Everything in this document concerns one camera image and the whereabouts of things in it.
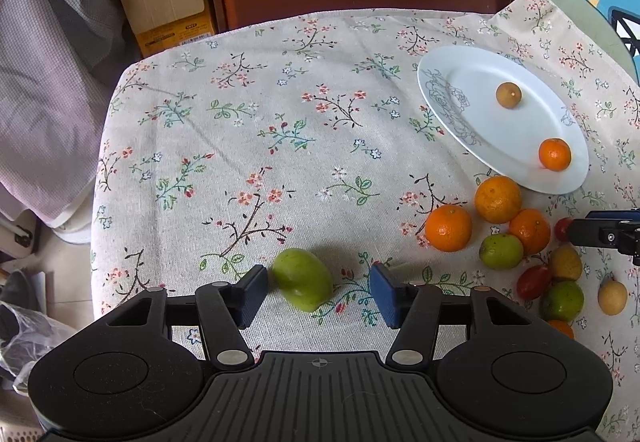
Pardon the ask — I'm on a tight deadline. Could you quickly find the clear plastic bag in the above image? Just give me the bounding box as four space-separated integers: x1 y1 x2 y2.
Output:
0 299 76 393

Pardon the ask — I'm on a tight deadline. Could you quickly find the brown longan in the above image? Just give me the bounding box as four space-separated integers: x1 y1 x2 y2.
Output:
598 281 628 316
549 245 583 282

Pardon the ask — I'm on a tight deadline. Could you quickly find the white plastic object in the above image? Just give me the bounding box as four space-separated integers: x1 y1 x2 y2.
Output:
0 215 43 255

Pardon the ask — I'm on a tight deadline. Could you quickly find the checked grey cloth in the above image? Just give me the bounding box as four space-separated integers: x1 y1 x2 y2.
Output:
0 0 132 229

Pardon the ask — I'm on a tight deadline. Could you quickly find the floral tablecloth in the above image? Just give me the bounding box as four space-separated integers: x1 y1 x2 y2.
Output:
90 0 640 442

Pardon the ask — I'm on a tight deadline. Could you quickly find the small orange mandarin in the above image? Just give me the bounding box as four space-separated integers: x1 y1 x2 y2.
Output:
538 137 572 171
547 319 576 339

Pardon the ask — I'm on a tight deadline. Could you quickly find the pale green bed sheet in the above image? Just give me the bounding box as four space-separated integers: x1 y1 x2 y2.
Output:
520 0 640 86

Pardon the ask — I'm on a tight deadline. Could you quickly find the white plate with line drawing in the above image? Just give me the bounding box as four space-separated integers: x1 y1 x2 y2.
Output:
417 45 590 195

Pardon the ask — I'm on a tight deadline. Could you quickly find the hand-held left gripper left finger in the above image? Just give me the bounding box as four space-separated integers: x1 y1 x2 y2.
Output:
95 265 271 370

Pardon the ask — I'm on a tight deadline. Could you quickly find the large green jujube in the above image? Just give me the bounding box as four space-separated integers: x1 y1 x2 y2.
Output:
272 248 335 313

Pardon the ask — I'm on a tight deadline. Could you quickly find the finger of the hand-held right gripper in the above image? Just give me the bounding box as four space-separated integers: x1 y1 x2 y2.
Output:
569 218 640 267
585 209 640 223

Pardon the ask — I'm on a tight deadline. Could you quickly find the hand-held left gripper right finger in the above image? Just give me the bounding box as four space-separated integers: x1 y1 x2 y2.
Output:
369 262 543 368

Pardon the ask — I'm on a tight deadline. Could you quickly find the brown kiwi fruit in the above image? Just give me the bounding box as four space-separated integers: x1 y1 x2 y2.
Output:
495 81 523 109

